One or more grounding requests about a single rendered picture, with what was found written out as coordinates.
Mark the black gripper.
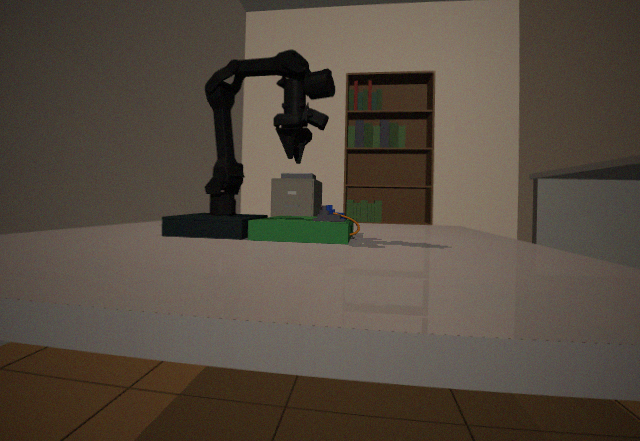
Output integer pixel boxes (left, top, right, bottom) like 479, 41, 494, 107
273, 98, 312, 164

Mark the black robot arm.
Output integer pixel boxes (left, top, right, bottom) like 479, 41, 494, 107
205, 49, 335, 216

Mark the green flat board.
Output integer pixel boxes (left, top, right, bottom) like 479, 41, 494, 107
248, 216, 354, 244

